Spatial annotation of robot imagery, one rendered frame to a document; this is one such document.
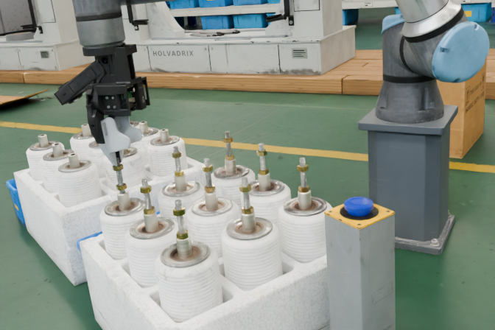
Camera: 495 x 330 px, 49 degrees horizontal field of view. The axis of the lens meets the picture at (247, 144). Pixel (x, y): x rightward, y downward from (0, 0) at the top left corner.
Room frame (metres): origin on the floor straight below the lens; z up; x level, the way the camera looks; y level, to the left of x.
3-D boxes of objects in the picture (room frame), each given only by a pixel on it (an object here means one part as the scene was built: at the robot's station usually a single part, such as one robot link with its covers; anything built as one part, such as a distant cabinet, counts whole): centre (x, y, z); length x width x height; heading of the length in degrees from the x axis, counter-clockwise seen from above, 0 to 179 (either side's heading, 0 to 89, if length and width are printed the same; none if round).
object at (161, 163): (1.32, 0.21, 0.16); 0.10 x 0.10 x 0.18
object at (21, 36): (4.39, 1.70, 0.29); 0.26 x 0.20 x 0.05; 59
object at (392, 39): (1.19, -0.38, 0.47); 0.13 x 0.12 x 0.14; 13
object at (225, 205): (0.89, 0.07, 0.25); 0.08 x 0.08 x 0.01
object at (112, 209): (0.93, 0.24, 0.25); 0.08 x 0.08 x 0.01
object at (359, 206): (0.69, -0.15, 0.32); 0.04 x 0.04 x 0.02
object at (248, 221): (0.79, 0.01, 0.26); 0.02 x 0.02 x 0.03
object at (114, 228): (0.93, 0.24, 0.16); 0.10 x 0.10 x 0.18
